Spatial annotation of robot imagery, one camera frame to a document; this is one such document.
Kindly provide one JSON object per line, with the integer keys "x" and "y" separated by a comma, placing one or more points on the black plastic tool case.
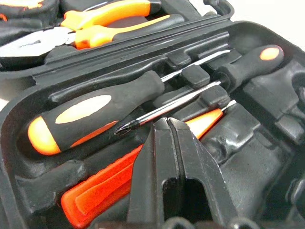
{"x": 262, "y": 143}

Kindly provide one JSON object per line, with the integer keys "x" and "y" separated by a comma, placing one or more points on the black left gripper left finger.
{"x": 147, "y": 179}

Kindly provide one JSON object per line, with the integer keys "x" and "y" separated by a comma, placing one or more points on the orange tester pen screwdriver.
{"x": 102, "y": 188}

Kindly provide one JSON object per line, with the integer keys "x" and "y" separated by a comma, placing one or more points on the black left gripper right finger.
{"x": 202, "y": 162}

